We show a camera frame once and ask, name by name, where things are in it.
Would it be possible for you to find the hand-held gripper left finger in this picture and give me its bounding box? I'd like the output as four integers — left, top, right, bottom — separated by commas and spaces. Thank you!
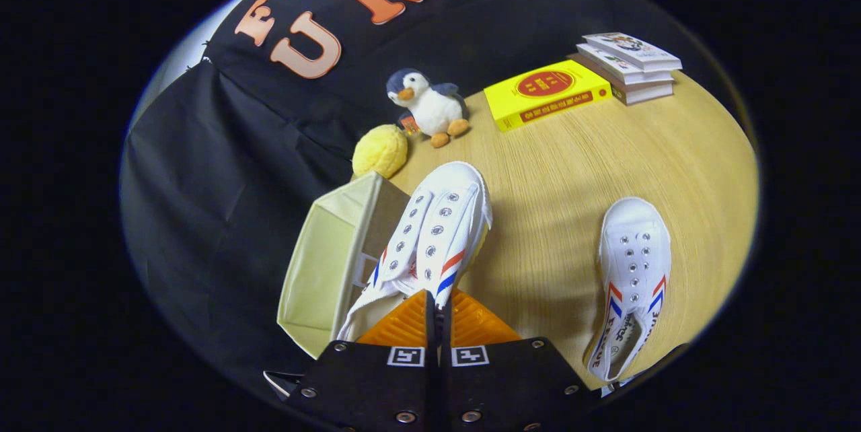
286, 289, 438, 432

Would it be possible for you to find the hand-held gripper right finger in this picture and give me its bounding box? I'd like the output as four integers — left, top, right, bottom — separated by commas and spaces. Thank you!
441, 287, 593, 432

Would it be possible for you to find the beige fabric storage box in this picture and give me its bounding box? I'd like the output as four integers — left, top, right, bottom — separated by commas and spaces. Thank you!
276, 171, 412, 359

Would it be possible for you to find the white canvas shoe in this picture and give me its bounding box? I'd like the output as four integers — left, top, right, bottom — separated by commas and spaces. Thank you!
587, 197, 672, 382
336, 161, 493, 343

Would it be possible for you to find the yellow round plush toy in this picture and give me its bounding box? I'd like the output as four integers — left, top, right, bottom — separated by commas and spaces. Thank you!
352, 124, 409, 180

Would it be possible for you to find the penguin plush toy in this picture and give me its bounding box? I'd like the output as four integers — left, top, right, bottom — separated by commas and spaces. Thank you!
386, 68, 471, 149

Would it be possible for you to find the yellow book with red circle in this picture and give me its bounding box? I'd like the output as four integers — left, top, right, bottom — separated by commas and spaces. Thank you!
484, 59, 613, 133

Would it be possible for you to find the white illustrated book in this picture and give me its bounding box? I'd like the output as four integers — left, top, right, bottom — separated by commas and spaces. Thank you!
583, 32, 683, 73
576, 43, 675, 85

